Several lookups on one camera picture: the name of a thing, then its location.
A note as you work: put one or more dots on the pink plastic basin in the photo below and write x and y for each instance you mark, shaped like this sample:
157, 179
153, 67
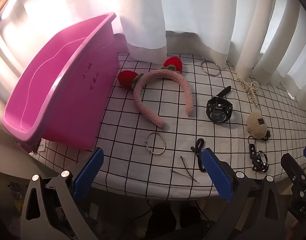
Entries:
68, 92

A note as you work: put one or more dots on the beaded silver bangle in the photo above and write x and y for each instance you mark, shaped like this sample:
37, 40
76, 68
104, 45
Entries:
146, 142

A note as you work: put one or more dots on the plain silver bangle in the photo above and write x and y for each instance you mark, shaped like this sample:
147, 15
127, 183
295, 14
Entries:
201, 68

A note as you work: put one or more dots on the pink fluffy strawberry headband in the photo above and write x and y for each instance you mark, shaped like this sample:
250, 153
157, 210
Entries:
140, 100

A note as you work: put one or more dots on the black wristwatch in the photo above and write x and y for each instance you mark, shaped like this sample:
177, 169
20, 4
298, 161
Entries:
217, 108

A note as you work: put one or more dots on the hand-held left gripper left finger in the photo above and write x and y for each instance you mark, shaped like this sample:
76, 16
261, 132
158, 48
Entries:
90, 170

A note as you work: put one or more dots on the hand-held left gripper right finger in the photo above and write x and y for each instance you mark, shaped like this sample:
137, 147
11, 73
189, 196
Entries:
216, 175

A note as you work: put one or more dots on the white curtain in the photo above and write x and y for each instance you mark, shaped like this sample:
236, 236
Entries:
192, 10

